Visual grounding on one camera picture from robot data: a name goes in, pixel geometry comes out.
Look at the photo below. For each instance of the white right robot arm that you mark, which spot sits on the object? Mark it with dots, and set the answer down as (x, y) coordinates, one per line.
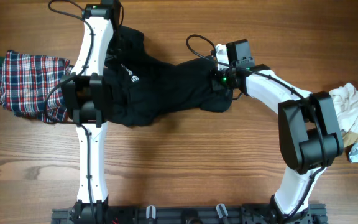
(309, 134)

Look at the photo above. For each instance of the plaid folded shirt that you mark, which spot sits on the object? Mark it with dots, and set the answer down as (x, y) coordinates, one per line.
(26, 81)

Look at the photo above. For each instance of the black t-shirt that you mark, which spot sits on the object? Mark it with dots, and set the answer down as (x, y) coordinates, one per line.
(144, 88)

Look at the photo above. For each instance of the white crumpled cloth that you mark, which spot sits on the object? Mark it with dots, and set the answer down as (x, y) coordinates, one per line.
(345, 100)

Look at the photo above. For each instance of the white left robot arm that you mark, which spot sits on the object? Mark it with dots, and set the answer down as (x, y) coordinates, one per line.
(88, 99)

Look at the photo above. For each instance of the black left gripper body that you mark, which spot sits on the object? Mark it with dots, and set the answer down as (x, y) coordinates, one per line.
(117, 48)

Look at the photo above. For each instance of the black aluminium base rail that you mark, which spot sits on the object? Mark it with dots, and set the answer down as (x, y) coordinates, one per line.
(246, 213)

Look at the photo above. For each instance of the tan crumpled cloth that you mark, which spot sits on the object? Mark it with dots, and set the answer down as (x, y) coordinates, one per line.
(348, 138)

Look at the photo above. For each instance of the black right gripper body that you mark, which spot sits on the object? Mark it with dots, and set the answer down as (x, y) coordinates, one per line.
(223, 76)

